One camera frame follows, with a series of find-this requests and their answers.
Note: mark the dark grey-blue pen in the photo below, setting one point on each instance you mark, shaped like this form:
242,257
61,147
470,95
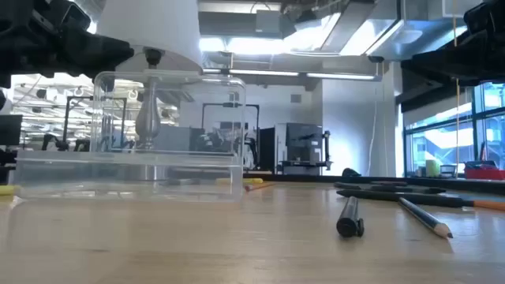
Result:
349,226

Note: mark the black workstation frame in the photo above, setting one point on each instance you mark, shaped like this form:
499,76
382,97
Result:
230,105
79,98

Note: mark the yellow highlighter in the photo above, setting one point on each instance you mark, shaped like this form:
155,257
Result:
252,181
7,190

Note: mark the clear plastic supply box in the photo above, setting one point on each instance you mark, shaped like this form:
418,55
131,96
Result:
118,185

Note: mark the ceiling light strip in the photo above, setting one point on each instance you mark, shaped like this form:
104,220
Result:
264,73
339,76

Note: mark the yellow-green cup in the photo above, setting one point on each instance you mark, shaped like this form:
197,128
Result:
432,169

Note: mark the white shade table lamp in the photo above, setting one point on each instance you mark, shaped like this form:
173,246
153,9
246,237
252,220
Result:
158,23

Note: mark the red storage bin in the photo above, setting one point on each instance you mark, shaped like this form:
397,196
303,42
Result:
483,174

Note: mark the black monitor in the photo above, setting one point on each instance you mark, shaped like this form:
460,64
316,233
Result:
10,130

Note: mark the grey machine cabinet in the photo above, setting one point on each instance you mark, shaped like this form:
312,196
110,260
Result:
304,146

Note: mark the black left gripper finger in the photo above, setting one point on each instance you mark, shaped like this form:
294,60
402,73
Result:
94,53

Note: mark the slim black pen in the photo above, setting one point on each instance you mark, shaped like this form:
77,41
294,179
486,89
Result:
346,186

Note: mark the orange pencil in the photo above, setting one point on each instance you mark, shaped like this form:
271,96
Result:
258,186
491,205

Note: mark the dark blue pencil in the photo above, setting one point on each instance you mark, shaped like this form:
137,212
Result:
424,218

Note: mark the black marker pen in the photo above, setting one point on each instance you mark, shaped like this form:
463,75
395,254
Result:
394,196

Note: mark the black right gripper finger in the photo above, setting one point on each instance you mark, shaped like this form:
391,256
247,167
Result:
438,63

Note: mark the black dome object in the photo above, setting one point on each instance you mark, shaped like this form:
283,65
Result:
350,173

